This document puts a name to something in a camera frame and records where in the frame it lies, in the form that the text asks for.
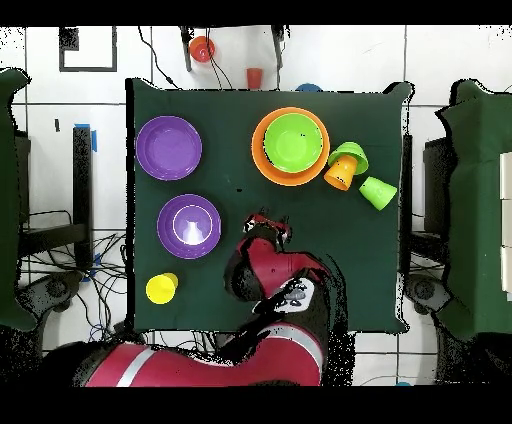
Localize large orange bowl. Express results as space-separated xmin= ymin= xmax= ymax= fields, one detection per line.
xmin=251 ymin=106 xmax=332 ymax=188

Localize large green bowl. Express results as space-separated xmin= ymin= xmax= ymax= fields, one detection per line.
xmin=262 ymin=112 xmax=324 ymax=174

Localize orange cup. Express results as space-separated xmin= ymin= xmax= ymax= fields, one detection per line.
xmin=323 ymin=154 xmax=360 ymax=192

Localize small green bowl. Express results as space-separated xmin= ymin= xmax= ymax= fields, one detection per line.
xmin=327 ymin=141 xmax=370 ymax=176

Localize green cup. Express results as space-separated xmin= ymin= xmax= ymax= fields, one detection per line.
xmin=358 ymin=175 xmax=399 ymax=212

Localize purple bowl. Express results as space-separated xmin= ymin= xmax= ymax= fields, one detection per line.
xmin=156 ymin=193 xmax=222 ymax=260
xmin=135 ymin=115 xmax=204 ymax=182

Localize yellow cup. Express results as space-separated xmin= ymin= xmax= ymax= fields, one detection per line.
xmin=145 ymin=272 xmax=180 ymax=306

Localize dark green tablecloth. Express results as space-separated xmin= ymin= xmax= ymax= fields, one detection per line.
xmin=125 ymin=77 xmax=413 ymax=336

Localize grey black machine base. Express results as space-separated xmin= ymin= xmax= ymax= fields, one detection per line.
xmin=403 ymin=273 xmax=453 ymax=315
xmin=17 ymin=271 xmax=83 ymax=313

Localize small orange bowl on floor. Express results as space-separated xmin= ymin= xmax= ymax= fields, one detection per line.
xmin=188 ymin=35 xmax=217 ymax=64

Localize neighbouring green table cloth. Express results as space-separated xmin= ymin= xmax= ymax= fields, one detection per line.
xmin=435 ymin=79 xmax=512 ymax=341
xmin=0 ymin=67 xmax=39 ymax=333

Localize white boxes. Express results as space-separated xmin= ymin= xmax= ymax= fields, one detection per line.
xmin=498 ymin=151 xmax=512 ymax=299

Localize bundle of cables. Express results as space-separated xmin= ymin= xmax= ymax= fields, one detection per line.
xmin=21 ymin=231 xmax=217 ymax=353

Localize black post stand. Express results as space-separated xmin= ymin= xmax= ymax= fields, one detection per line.
xmin=19 ymin=125 xmax=94 ymax=269

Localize grey camera stand legs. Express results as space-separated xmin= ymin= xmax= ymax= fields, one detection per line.
xmin=178 ymin=25 xmax=288 ymax=73

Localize black square frame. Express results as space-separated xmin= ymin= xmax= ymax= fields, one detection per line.
xmin=58 ymin=26 xmax=118 ymax=73

